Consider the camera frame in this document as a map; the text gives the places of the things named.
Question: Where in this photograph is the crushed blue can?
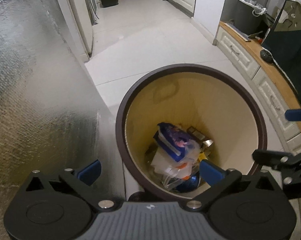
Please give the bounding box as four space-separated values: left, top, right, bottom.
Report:
174 172 200 193

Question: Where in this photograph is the silver foil table cover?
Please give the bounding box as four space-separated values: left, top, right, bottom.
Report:
0 0 125 239

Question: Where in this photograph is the blue purple floral wrapper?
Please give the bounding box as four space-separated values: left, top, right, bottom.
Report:
153 122 201 164

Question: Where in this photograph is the black round mouse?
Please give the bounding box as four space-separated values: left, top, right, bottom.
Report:
260 49 274 64

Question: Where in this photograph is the beige round trash bin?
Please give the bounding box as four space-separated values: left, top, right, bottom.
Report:
115 63 267 201

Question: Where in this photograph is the white drawer sideboard wooden top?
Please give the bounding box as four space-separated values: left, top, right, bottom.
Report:
215 22 301 154

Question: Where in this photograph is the silver refrigerator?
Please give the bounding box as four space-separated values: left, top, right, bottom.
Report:
68 0 94 62

